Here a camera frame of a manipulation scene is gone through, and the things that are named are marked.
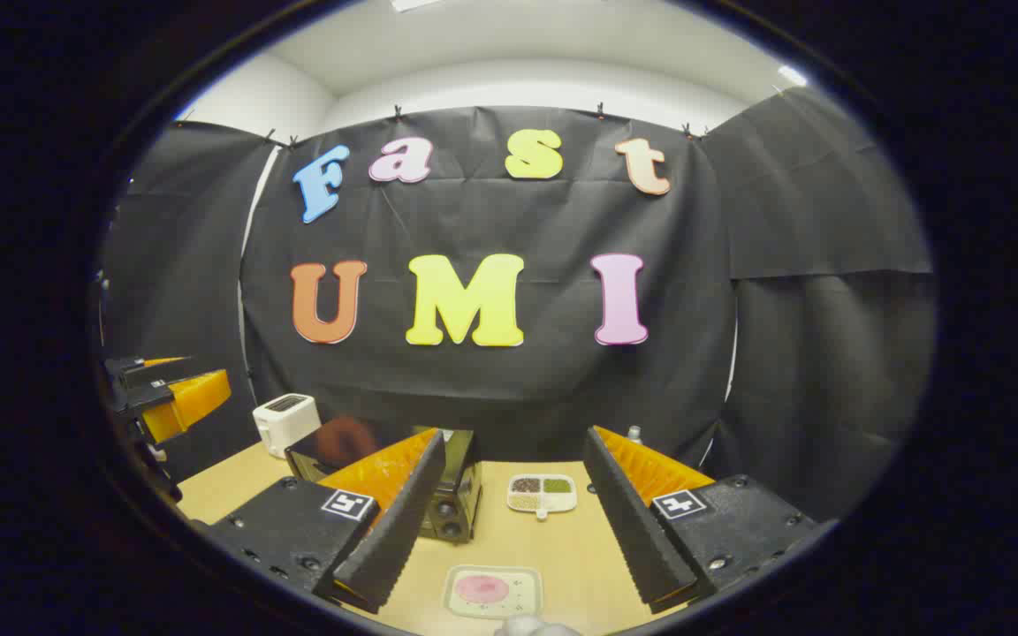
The ceiling light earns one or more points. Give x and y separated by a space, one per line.
414 3

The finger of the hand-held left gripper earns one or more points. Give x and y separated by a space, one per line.
151 397
155 371

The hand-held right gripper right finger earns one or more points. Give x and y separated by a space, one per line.
633 521

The black backdrop cloth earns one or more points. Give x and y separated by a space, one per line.
518 221

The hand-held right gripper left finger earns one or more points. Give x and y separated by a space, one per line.
394 530

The white divided grain dish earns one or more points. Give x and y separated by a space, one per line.
543 495

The black electric oven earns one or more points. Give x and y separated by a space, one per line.
323 450

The cream square plate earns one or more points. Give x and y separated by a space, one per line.
522 592

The pink round food slice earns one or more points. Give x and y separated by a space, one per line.
482 589

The white toaster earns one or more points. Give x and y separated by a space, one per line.
284 424

